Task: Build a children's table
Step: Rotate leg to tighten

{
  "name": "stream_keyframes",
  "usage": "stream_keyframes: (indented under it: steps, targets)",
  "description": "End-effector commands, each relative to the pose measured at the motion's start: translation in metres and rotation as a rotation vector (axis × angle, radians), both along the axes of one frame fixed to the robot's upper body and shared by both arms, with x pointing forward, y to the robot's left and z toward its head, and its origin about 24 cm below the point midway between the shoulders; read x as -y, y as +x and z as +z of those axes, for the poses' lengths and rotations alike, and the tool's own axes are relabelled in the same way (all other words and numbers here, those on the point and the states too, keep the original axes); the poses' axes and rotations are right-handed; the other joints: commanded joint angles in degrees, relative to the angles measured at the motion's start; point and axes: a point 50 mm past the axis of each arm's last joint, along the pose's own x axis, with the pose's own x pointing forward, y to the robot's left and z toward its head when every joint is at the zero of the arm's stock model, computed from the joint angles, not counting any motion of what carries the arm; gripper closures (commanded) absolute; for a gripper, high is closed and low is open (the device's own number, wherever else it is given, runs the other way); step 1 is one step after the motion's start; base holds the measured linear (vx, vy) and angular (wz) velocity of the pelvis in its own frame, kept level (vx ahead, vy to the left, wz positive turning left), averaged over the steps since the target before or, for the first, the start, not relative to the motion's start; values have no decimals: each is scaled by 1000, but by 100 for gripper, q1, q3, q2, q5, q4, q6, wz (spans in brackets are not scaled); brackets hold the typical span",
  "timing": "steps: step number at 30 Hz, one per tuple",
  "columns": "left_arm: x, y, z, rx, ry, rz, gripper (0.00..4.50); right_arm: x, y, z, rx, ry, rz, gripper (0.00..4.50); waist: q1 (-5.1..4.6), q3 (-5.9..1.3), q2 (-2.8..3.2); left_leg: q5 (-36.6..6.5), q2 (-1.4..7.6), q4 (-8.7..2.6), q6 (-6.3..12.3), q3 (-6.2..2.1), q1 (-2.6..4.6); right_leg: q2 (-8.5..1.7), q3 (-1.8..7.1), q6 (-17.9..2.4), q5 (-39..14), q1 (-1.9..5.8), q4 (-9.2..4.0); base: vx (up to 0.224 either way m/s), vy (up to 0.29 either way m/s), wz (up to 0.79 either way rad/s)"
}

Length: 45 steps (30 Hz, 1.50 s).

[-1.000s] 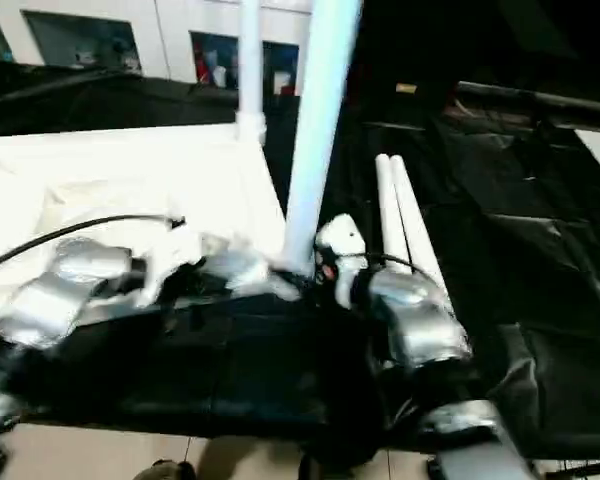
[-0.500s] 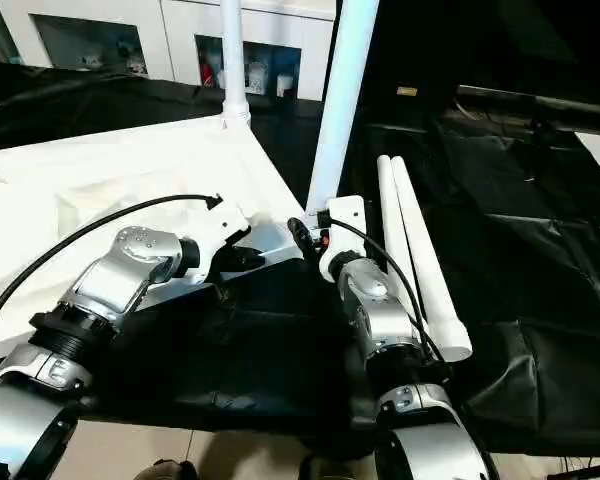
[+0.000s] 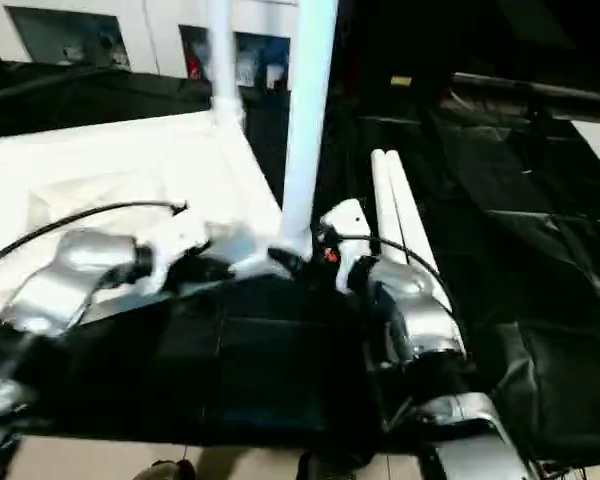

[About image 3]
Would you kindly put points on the black right robot foot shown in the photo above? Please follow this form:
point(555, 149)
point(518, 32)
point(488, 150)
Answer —
point(312, 467)

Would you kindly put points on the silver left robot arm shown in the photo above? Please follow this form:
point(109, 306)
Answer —
point(80, 260)

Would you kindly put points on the long black pole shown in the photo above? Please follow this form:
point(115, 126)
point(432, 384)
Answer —
point(530, 92)

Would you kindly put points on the white sideboard cabinet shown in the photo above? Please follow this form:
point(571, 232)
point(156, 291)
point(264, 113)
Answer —
point(145, 30)

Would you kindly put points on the white patterned cup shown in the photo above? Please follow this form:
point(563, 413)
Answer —
point(245, 70)

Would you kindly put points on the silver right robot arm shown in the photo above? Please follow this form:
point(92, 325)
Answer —
point(420, 310)

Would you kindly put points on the white plastic table leg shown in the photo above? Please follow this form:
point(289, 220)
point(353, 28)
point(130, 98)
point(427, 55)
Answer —
point(225, 50)
point(307, 100)
point(380, 190)
point(401, 190)

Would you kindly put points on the white plastic table top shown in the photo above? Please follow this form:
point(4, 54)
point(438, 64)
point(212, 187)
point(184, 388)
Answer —
point(105, 165)

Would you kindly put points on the red bottle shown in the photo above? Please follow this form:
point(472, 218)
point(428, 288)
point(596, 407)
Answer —
point(193, 62)

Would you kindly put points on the small yellow label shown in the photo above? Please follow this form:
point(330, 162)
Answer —
point(400, 80)

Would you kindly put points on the black work mat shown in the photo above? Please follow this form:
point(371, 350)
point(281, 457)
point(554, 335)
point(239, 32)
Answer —
point(530, 250)

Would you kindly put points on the plain white cup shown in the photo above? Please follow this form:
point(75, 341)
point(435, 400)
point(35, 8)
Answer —
point(271, 77)

